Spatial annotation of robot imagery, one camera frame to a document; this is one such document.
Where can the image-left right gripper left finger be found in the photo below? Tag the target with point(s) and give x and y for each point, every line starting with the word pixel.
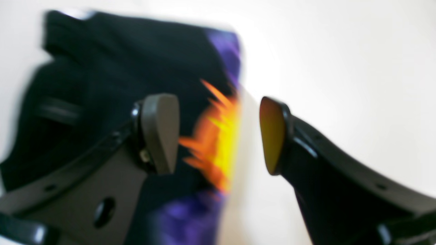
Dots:
pixel 92 200

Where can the image-left right gripper right finger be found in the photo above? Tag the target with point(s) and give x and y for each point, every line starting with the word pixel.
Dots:
pixel 342 201

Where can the black T-shirt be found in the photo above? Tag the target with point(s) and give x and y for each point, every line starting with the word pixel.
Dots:
pixel 102 64

